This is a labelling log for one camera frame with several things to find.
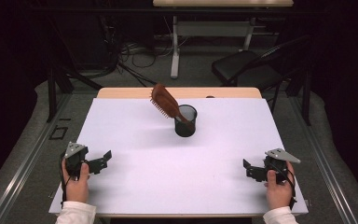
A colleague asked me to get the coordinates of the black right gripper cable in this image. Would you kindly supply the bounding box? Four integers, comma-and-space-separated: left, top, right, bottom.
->
279, 169, 298, 210

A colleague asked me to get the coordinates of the black mesh pen holder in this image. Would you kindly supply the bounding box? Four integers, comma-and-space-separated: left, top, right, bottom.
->
173, 104, 199, 138

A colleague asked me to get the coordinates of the brown wooden hairbrush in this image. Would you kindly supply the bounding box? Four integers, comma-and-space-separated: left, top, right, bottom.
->
149, 82, 196, 132

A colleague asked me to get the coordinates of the white-legged desk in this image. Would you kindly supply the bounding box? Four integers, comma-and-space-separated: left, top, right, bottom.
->
152, 0, 295, 79

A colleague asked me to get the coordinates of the person's left hand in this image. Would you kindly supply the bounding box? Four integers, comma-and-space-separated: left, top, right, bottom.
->
61, 159, 90, 203

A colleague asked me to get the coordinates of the black folding chair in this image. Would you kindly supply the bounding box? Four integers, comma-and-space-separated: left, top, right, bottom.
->
211, 35, 311, 94

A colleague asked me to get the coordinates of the black metal stand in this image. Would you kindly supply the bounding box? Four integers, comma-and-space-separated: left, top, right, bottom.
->
45, 18, 104, 123

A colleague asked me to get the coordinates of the light wooden table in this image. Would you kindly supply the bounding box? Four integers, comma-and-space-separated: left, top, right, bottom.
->
55, 87, 310, 218

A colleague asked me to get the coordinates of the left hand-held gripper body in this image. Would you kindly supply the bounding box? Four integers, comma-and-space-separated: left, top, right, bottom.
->
61, 142, 108, 181

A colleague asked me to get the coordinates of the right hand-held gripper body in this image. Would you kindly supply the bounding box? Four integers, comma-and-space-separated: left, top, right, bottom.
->
246, 147, 302, 185

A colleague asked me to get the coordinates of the tangle of floor cables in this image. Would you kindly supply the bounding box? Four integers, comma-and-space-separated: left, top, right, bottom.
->
105, 18, 175, 88

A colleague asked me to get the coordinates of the person's right hand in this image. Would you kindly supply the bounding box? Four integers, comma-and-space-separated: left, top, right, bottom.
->
264, 161, 295, 211

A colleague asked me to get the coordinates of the metal floor rail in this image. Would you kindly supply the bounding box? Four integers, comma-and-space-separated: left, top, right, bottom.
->
288, 95, 358, 224
0, 92, 73, 224

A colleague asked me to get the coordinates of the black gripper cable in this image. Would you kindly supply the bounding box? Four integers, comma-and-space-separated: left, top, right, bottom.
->
59, 152, 72, 209
279, 169, 298, 210

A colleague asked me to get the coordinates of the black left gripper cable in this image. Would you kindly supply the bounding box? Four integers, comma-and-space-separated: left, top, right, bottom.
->
59, 152, 72, 209

